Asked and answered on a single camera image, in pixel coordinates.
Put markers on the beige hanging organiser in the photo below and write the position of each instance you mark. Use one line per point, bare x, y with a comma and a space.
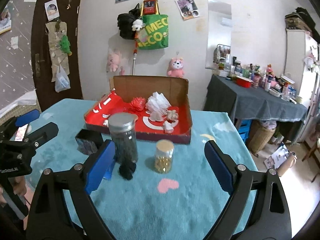
57, 62

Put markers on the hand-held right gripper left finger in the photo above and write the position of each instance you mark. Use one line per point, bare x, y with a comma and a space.
101, 167

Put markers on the red bowl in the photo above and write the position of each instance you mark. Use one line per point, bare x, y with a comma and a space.
243, 81

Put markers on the magazine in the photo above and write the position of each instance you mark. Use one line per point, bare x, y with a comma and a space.
273, 158

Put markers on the grey cloth covered table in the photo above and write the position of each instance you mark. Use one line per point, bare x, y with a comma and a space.
250, 102

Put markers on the clear plastic bag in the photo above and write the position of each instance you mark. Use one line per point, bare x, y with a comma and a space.
61, 78

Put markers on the green plush toy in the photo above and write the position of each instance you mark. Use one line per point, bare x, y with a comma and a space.
65, 44

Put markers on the red mesh ball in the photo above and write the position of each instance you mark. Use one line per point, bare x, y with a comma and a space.
137, 103

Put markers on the black plush toy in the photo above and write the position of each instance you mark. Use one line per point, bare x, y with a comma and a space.
127, 170

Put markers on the cardboard box with red lining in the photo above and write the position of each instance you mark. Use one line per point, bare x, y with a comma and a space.
180, 130

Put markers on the person's left hand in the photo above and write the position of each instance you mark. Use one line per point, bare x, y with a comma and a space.
18, 187

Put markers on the blue plastic crate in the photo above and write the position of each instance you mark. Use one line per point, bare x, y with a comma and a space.
243, 130

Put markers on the wall mirror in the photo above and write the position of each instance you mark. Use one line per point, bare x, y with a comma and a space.
218, 30

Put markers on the brown door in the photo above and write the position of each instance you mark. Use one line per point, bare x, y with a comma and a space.
40, 80

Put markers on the small jar yellow contents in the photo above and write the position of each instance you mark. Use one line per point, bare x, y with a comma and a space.
163, 157

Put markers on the small white plush toy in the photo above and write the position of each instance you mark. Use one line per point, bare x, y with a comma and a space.
168, 127

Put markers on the pink plush hamster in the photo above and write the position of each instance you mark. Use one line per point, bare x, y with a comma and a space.
176, 67

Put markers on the pink plush wall toy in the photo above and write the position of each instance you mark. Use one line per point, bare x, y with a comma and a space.
113, 60

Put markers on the smartphone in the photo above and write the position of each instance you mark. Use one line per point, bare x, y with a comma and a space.
22, 131

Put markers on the tall glass jar metal lid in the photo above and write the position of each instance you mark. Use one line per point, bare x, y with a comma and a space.
123, 137

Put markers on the pale plush fridge toy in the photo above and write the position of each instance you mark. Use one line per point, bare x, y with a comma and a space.
311, 60

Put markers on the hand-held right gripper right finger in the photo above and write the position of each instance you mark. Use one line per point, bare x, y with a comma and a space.
220, 165

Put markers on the group of bottles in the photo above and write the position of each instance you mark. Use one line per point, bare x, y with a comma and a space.
255, 76

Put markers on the white refrigerator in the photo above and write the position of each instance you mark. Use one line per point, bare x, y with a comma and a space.
300, 62

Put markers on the paper picture on door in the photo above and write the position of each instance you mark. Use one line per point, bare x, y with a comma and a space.
51, 10

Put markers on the wall calendar picture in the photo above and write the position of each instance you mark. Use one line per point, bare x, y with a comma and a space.
5, 17

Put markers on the green tote bag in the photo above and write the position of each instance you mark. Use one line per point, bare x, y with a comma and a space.
153, 32

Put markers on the wicker basket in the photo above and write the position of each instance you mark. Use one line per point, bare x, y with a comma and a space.
262, 136

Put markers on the small pink hanging toy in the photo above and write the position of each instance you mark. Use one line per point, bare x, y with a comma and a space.
122, 70

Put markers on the black bag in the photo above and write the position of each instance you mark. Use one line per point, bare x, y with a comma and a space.
126, 26

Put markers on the small black box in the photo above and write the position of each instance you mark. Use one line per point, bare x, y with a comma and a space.
87, 138

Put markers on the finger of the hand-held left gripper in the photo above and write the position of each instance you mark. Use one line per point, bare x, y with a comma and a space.
43, 132
27, 117

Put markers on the wall photo poster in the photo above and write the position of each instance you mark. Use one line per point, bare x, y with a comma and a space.
187, 7

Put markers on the white orange pole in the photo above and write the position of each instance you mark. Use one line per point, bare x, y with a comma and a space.
135, 60

